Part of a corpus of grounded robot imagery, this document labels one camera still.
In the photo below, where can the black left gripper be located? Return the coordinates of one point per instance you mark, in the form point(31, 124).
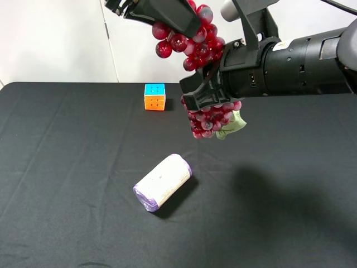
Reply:
point(178, 15)

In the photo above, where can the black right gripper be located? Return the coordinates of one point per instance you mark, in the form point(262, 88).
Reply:
point(240, 74)

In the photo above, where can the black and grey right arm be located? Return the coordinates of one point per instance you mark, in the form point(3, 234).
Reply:
point(324, 63)

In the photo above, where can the orange and blue puzzle cube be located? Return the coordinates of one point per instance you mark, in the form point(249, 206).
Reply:
point(154, 97)

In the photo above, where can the purple bag roll white label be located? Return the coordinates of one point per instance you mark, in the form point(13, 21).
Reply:
point(154, 189)

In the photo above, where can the black tablecloth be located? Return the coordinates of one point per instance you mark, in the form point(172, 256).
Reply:
point(281, 192)

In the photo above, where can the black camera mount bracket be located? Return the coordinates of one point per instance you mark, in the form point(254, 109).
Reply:
point(255, 18)

